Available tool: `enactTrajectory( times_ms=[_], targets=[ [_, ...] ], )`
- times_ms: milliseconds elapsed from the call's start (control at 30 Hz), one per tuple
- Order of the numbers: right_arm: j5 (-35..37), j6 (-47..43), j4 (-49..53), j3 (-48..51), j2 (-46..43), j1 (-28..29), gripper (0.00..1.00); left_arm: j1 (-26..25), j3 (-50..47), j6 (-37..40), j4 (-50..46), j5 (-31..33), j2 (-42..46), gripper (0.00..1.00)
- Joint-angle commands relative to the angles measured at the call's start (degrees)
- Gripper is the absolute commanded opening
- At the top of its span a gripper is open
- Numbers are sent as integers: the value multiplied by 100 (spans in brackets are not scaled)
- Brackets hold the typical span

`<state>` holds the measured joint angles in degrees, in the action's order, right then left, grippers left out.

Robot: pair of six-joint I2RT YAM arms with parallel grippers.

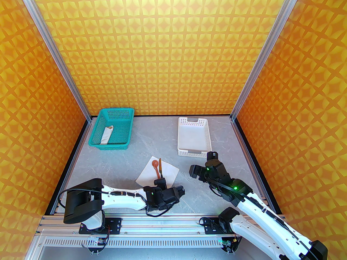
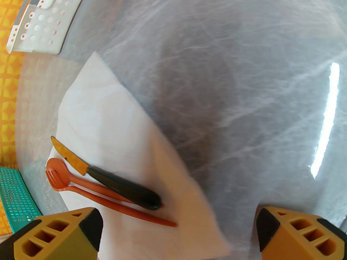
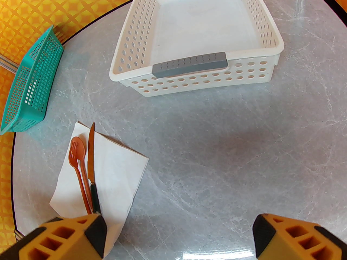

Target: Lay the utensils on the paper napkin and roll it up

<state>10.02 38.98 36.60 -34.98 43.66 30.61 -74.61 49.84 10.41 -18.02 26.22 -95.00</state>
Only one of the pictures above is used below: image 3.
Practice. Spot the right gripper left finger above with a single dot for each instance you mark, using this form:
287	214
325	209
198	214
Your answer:
59	240

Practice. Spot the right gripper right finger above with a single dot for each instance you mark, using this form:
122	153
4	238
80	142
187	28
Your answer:
298	240

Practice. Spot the white paper napkin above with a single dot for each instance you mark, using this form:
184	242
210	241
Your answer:
116	172

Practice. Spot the orange plastic spoon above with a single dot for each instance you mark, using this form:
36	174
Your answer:
78	145

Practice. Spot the teal plastic basket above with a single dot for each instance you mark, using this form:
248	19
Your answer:
32	85

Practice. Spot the white perforated plastic basket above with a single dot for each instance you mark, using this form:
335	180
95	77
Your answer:
195	23

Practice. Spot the aluminium frame post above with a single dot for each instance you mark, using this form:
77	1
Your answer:
8	63

